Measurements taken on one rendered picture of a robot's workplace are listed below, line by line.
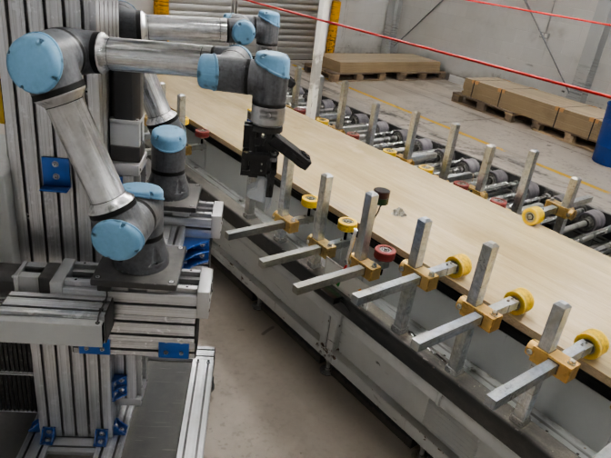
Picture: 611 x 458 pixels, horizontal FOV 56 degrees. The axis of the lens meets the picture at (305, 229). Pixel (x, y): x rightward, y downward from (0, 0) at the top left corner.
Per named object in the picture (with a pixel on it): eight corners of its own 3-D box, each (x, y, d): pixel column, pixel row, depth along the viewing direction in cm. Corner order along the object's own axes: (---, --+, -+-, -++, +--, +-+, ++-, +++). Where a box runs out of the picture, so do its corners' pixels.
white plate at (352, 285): (365, 311, 213) (370, 288, 209) (322, 277, 231) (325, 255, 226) (366, 310, 213) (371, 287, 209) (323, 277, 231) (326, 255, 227)
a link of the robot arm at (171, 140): (149, 172, 194) (149, 134, 188) (151, 158, 205) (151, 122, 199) (185, 174, 196) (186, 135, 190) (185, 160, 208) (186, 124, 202)
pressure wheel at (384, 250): (380, 282, 214) (385, 254, 209) (365, 272, 220) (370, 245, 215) (395, 276, 219) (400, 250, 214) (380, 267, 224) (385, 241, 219)
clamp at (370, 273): (369, 282, 209) (372, 270, 206) (345, 264, 218) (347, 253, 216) (380, 278, 212) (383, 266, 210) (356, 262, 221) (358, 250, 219)
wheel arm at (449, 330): (418, 353, 155) (421, 343, 154) (408, 346, 158) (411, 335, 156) (523, 306, 185) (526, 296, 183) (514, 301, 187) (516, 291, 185)
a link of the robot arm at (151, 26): (92, 6, 169) (257, 14, 178) (96, 2, 178) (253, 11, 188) (95, 46, 174) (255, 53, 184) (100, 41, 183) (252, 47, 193)
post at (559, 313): (515, 442, 170) (565, 307, 149) (505, 433, 173) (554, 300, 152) (521, 436, 172) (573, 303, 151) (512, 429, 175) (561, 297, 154)
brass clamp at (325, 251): (324, 260, 227) (325, 249, 225) (304, 245, 236) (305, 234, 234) (335, 256, 231) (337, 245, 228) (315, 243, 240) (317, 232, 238)
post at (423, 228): (397, 342, 203) (425, 220, 183) (390, 336, 206) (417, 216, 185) (404, 339, 206) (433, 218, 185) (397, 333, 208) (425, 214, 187)
